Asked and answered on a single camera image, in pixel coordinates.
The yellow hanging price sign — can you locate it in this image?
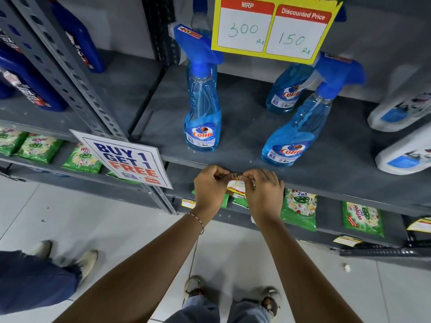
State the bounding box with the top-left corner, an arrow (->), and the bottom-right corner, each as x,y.
211,0 -> 345,65

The person's shoe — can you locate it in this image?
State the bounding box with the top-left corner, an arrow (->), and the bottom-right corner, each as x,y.
183,275 -> 207,300
75,249 -> 99,280
260,286 -> 282,317
28,240 -> 53,260

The white offer sign card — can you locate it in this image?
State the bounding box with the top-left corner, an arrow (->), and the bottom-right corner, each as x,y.
69,129 -> 174,190

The thin beaded wrist bracelet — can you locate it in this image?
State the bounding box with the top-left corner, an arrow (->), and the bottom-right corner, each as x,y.
185,212 -> 205,235

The grey metal shelving rack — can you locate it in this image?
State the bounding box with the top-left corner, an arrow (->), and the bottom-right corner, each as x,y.
129,0 -> 431,269
0,0 -> 177,216

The blue glass cleaner spray bottle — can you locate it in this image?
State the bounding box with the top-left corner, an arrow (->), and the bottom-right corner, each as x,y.
266,63 -> 316,114
261,52 -> 366,168
173,24 -> 225,153
191,0 -> 212,35

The row of green detergent packets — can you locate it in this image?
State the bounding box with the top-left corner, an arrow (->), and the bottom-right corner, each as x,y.
0,127 -> 385,238

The person's right leg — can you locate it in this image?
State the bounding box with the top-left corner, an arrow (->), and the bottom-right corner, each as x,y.
227,299 -> 273,323

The small yellow white price tag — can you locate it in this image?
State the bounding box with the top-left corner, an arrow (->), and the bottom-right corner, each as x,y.
215,172 -> 256,199

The person's right forearm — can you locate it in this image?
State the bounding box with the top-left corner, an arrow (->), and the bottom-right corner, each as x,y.
252,213 -> 363,323

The person's left leg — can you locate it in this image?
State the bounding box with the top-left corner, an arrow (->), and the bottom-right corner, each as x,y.
164,295 -> 221,323

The dark blue cleaner bottle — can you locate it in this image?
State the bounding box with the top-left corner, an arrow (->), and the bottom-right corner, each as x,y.
0,30 -> 68,112
0,79 -> 16,100
47,0 -> 106,74

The person's right shoe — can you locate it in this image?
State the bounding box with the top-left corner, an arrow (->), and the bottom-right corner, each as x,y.
260,286 -> 282,317

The person's left hand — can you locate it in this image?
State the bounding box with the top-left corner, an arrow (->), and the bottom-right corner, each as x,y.
193,165 -> 233,223

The white plastic cleaner bottle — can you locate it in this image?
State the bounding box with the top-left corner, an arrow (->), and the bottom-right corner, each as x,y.
367,83 -> 431,133
375,122 -> 431,175

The person's left forearm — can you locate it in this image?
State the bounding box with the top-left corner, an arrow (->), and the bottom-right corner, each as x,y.
54,209 -> 219,323

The person's left shoe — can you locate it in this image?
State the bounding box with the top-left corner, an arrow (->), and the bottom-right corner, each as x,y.
183,275 -> 207,300

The person's leg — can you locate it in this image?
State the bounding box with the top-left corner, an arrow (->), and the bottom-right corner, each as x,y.
0,250 -> 83,316
227,299 -> 273,323
164,295 -> 221,323

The person's right hand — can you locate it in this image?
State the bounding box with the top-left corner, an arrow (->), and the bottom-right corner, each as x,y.
242,169 -> 285,224

